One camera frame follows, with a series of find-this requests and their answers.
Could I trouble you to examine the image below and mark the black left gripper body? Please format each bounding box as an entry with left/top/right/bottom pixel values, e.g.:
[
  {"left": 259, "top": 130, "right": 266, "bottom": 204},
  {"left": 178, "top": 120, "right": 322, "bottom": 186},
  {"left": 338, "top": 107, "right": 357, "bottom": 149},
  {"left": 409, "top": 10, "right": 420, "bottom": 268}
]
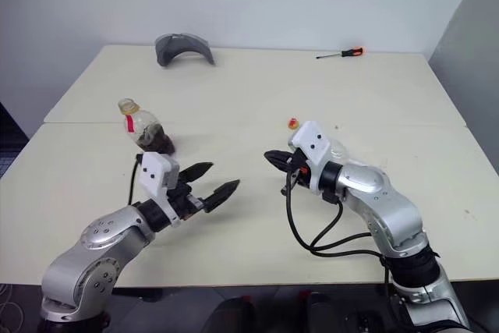
[{"left": 167, "top": 179, "right": 210, "bottom": 221}]

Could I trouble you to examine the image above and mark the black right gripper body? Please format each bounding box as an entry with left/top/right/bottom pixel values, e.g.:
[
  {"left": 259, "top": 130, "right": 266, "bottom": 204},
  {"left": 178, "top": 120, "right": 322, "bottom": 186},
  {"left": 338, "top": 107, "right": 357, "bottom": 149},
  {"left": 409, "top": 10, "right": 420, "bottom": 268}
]
[{"left": 286, "top": 149, "right": 313, "bottom": 190}]

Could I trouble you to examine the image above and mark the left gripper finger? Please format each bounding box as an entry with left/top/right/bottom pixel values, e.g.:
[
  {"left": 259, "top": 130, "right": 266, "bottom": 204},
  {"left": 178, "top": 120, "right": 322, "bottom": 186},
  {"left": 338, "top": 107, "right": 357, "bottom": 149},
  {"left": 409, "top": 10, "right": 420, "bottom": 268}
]
[
  {"left": 203, "top": 179, "right": 241, "bottom": 214},
  {"left": 179, "top": 161, "right": 215, "bottom": 185}
]

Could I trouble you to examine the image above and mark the clear plastic wine glass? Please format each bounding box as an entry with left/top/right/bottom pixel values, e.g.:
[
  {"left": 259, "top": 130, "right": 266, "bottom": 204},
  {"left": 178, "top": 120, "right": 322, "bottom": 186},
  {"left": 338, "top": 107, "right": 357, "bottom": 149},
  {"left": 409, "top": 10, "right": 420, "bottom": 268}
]
[{"left": 328, "top": 138, "right": 375, "bottom": 166}]

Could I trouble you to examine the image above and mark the clear cola bottle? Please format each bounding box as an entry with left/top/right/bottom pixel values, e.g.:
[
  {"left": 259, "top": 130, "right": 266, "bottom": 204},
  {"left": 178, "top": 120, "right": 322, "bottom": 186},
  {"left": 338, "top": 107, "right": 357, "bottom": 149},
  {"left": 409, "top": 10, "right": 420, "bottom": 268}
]
[{"left": 117, "top": 97, "right": 177, "bottom": 154}]

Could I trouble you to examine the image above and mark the grey baseball cap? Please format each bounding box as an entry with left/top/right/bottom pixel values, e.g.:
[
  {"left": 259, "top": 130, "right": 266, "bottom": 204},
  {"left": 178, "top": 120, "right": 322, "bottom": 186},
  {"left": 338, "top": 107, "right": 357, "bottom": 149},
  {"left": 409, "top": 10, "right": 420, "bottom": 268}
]
[{"left": 154, "top": 32, "right": 218, "bottom": 69}]

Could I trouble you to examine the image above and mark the dark rounded shape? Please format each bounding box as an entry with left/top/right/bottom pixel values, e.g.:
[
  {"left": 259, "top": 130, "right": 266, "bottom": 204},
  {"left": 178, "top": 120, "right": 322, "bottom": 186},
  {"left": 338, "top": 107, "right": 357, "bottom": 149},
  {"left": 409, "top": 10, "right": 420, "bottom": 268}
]
[
  {"left": 212, "top": 296, "right": 257, "bottom": 333},
  {"left": 299, "top": 292, "right": 352, "bottom": 333}
]

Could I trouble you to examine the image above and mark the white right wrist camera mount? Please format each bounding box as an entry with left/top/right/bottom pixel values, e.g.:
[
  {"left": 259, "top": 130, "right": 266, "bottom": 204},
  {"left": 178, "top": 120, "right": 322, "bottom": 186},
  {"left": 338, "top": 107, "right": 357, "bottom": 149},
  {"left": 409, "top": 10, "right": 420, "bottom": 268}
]
[{"left": 287, "top": 120, "right": 336, "bottom": 193}]

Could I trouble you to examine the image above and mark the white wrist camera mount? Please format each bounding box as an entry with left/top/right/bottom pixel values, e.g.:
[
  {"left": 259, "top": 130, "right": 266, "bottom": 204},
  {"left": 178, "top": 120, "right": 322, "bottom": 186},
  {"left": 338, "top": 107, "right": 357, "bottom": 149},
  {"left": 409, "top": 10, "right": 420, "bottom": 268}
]
[
  {"left": 287, "top": 120, "right": 336, "bottom": 193},
  {"left": 140, "top": 151, "right": 184, "bottom": 228}
]

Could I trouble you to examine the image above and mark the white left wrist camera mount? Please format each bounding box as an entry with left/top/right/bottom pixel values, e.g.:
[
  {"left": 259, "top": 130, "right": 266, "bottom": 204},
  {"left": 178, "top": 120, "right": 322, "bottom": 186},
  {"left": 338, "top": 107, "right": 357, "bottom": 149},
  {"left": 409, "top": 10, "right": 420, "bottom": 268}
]
[{"left": 140, "top": 151, "right": 184, "bottom": 228}]

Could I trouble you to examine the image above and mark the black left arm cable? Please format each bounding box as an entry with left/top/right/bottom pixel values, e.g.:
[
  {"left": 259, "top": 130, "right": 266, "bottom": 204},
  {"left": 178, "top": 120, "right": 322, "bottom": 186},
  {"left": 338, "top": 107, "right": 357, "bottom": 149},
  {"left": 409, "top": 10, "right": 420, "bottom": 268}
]
[{"left": 127, "top": 153, "right": 143, "bottom": 206}]

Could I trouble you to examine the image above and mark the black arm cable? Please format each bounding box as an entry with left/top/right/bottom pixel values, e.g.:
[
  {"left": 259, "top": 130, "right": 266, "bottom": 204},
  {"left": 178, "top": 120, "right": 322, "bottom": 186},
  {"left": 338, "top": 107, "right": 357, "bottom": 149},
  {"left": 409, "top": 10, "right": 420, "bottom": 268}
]
[
  {"left": 278, "top": 171, "right": 391, "bottom": 287},
  {"left": 127, "top": 153, "right": 143, "bottom": 206}
]

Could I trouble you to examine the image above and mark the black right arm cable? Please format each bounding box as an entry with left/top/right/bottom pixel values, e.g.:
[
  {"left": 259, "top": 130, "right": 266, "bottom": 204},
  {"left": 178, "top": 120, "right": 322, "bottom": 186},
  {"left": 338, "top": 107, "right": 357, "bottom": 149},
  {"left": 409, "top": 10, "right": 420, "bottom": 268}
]
[{"left": 278, "top": 171, "right": 391, "bottom": 287}]

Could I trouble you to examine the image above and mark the orange black handled screwdriver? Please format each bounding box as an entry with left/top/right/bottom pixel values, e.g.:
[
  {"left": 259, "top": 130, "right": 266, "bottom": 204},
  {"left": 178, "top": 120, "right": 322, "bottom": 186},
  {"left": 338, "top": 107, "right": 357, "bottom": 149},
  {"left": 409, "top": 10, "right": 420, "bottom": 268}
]
[{"left": 316, "top": 47, "right": 365, "bottom": 60}]

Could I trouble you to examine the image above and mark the thin white floor cable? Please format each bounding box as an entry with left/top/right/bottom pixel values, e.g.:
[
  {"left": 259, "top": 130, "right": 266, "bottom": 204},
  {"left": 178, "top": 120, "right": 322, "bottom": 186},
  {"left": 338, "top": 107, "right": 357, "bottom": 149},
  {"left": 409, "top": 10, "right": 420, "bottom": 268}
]
[{"left": 0, "top": 284, "right": 23, "bottom": 333}]

